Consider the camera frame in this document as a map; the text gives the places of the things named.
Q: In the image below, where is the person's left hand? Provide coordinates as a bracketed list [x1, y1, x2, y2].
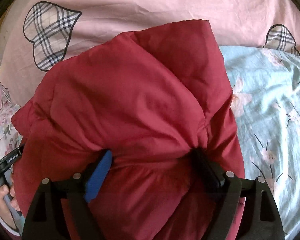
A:
[0, 175, 20, 231]

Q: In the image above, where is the pink heart-pattern duvet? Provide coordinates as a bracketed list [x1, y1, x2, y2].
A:
[0, 0, 300, 107]

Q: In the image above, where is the white pink floral quilt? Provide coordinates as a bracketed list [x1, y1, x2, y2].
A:
[0, 84, 23, 176]

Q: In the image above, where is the light blue floral bed sheet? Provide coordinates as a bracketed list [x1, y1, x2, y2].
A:
[220, 46, 300, 239]

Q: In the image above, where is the red quilted puffer coat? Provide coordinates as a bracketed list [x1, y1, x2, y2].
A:
[12, 20, 244, 239]

